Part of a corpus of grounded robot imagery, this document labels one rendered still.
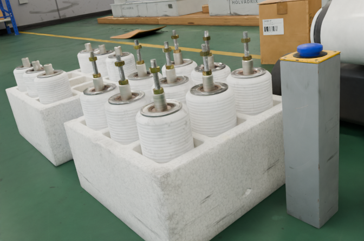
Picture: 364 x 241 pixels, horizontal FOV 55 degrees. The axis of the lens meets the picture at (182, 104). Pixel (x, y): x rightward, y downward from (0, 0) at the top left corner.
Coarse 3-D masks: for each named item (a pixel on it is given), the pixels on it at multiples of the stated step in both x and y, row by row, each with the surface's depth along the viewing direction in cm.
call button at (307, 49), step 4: (304, 44) 58; (308, 44) 57; (312, 44) 57; (316, 44) 56; (320, 44) 56; (300, 48) 56; (304, 48) 55; (308, 48) 55; (312, 48) 55; (316, 48) 55; (320, 48) 55; (300, 52) 56; (304, 52) 56; (308, 52) 55; (312, 52) 55; (316, 52) 55; (308, 56) 56
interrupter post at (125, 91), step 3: (126, 84) 68; (120, 87) 68; (123, 87) 68; (126, 87) 68; (129, 87) 69; (120, 90) 69; (123, 90) 68; (126, 90) 69; (129, 90) 69; (120, 93) 69; (123, 93) 69; (126, 93) 69; (129, 93) 69; (123, 96) 69; (126, 96) 69; (129, 96) 69; (123, 99) 69; (126, 99) 69
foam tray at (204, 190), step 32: (256, 128) 67; (96, 160) 73; (128, 160) 60; (192, 160) 58; (224, 160) 63; (256, 160) 69; (96, 192) 80; (128, 192) 65; (160, 192) 55; (192, 192) 59; (224, 192) 64; (256, 192) 71; (128, 224) 70; (160, 224) 59; (192, 224) 60; (224, 224) 66
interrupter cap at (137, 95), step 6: (132, 90) 73; (138, 90) 73; (114, 96) 71; (120, 96) 71; (132, 96) 71; (138, 96) 69; (144, 96) 69; (108, 102) 69; (114, 102) 67; (120, 102) 67; (126, 102) 66; (132, 102) 67
